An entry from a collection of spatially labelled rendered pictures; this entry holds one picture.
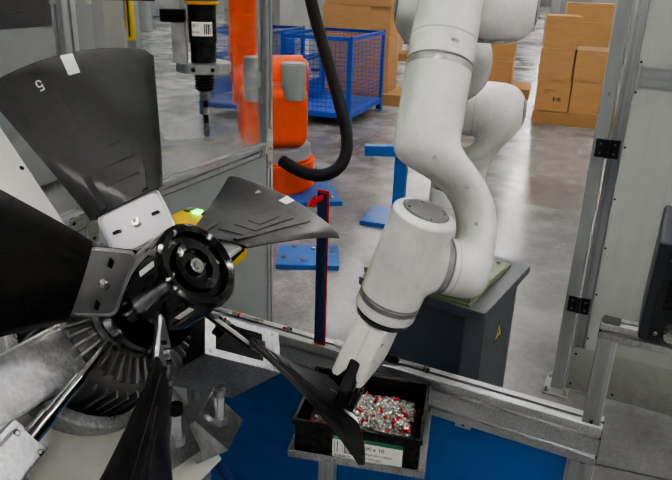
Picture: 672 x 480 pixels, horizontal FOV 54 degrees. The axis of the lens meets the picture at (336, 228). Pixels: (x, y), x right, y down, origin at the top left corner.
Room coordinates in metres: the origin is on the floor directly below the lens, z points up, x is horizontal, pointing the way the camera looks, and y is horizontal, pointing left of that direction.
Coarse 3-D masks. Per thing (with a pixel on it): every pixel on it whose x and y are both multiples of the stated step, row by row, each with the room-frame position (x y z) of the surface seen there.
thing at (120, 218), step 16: (128, 208) 0.82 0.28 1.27; (144, 208) 0.82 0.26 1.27; (160, 208) 0.83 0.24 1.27; (112, 224) 0.81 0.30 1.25; (128, 224) 0.81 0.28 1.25; (144, 224) 0.81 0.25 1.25; (160, 224) 0.81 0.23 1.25; (112, 240) 0.80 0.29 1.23; (128, 240) 0.80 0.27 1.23; (144, 240) 0.80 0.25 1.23
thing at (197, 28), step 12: (192, 12) 0.85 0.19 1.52; (204, 12) 0.84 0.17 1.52; (192, 24) 0.85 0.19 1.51; (204, 24) 0.84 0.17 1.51; (192, 36) 0.85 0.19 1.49; (204, 36) 0.84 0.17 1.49; (216, 36) 0.86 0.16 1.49; (192, 48) 0.85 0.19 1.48; (204, 48) 0.85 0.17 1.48; (192, 60) 0.85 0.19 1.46; (204, 60) 0.85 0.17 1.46; (204, 84) 0.85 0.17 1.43
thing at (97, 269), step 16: (96, 256) 0.70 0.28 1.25; (112, 256) 0.72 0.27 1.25; (128, 256) 0.73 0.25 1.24; (96, 272) 0.70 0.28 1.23; (112, 272) 0.72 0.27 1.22; (128, 272) 0.73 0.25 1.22; (80, 288) 0.69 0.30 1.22; (96, 288) 0.70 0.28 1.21; (112, 288) 0.72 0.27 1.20; (80, 304) 0.69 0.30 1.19; (112, 304) 0.72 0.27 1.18
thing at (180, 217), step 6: (174, 216) 1.33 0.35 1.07; (180, 216) 1.33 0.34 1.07; (186, 216) 1.33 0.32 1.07; (192, 216) 1.33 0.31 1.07; (198, 216) 1.33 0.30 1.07; (180, 222) 1.29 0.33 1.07; (186, 222) 1.30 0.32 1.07; (192, 222) 1.30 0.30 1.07; (246, 252) 1.32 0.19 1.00; (240, 258) 1.30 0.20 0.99; (234, 264) 1.28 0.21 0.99
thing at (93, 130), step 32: (32, 64) 0.90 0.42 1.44; (96, 64) 0.93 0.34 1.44; (128, 64) 0.95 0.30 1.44; (0, 96) 0.86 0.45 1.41; (32, 96) 0.87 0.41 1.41; (64, 96) 0.89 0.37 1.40; (96, 96) 0.90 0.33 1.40; (128, 96) 0.91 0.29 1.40; (32, 128) 0.85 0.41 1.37; (64, 128) 0.86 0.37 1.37; (96, 128) 0.87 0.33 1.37; (128, 128) 0.88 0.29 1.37; (64, 160) 0.84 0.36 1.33; (96, 160) 0.85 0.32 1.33; (128, 160) 0.85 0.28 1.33; (160, 160) 0.86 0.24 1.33; (96, 192) 0.82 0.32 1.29; (128, 192) 0.83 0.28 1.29
